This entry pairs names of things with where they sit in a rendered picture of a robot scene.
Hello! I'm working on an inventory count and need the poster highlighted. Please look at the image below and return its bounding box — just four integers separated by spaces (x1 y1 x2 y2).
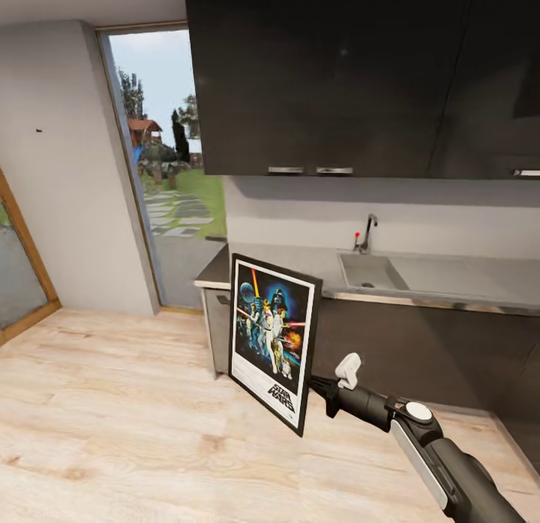
228 253 323 437

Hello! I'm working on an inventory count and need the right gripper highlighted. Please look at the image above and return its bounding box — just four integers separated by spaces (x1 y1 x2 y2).
305 375 376 422

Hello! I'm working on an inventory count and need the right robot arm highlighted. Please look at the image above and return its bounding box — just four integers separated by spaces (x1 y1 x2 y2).
305 353 527 523

